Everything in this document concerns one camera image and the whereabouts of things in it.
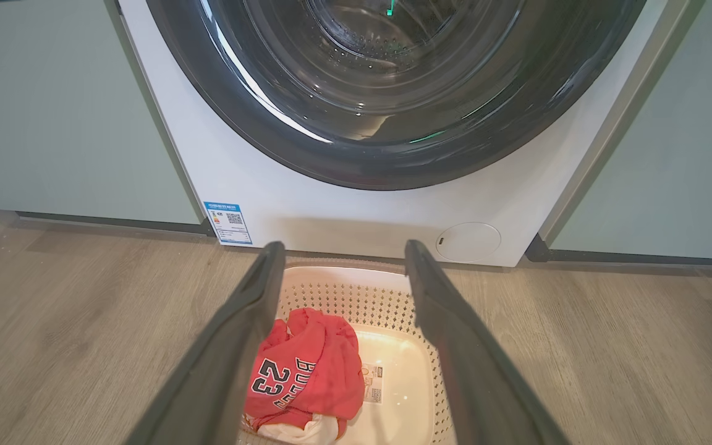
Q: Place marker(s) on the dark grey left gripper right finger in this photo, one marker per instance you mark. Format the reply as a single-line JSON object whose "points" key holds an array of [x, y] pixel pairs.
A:
{"points": [[473, 383]]}

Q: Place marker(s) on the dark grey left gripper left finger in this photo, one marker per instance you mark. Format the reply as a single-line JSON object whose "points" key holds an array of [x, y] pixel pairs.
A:
{"points": [[220, 371]]}

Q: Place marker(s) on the round dark glass washer door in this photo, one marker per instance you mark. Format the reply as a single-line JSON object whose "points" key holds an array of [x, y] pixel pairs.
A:
{"points": [[257, 123]]}

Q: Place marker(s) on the cream perforated plastic laundry basket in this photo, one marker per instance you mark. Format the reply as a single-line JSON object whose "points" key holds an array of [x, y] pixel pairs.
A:
{"points": [[393, 371]]}

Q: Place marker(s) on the white front-load washing machine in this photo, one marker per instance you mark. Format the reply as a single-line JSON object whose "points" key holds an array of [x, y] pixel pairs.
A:
{"points": [[331, 216]]}

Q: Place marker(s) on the white paper label sticker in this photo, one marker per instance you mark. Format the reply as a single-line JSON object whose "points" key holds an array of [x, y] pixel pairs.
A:
{"points": [[373, 386]]}

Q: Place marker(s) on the red jersey with number print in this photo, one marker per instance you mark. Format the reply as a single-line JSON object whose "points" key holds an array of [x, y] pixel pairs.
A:
{"points": [[325, 364]]}

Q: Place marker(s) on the white garment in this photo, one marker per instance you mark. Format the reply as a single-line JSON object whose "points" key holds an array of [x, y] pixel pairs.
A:
{"points": [[306, 434]]}

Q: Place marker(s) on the round white drain filter cover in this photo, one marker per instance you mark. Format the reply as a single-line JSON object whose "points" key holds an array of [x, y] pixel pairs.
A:
{"points": [[467, 242]]}

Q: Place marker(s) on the blue white energy label sticker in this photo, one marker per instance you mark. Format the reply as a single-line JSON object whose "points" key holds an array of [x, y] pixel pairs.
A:
{"points": [[227, 222]]}

